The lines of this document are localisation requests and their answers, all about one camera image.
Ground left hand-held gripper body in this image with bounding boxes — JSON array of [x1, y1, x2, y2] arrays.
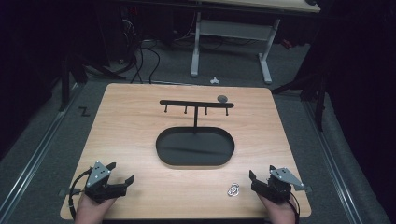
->
[[84, 161, 128, 204]]

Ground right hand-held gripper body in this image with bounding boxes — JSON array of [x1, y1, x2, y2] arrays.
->
[[250, 167, 305, 205]]

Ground person's right hand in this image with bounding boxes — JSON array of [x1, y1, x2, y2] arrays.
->
[[257, 194, 299, 224]]

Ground person's left hand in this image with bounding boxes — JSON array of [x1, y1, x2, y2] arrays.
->
[[74, 193, 117, 224]]

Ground black key stand with tray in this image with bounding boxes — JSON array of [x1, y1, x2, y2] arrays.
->
[[155, 99, 236, 168]]

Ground black stand legs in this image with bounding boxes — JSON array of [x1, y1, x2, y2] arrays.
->
[[270, 60, 332, 133], [58, 54, 127, 113]]

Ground silver metal key ring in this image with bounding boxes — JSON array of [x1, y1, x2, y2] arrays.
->
[[226, 182, 241, 198]]

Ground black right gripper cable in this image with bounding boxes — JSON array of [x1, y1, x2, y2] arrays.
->
[[288, 191, 302, 218]]

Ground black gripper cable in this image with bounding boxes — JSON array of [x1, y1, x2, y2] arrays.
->
[[67, 168, 93, 220], [288, 191, 302, 218]]

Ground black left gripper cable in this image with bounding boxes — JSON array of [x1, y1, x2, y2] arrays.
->
[[67, 168, 93, 220]]

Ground black zigzag floor bracket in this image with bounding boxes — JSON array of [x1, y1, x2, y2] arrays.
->
[[78, 105, 92, 118]]

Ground metal floor rail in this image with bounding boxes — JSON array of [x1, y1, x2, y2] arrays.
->
[[0, 83, 82, 220], [302, 98, 366, 224]]

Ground black floor cables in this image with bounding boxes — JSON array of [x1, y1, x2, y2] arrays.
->
[[116, 17, 162, 86]]

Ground white metal frame desk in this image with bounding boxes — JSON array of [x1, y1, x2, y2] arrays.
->
[[190, 0, 322, 86]]

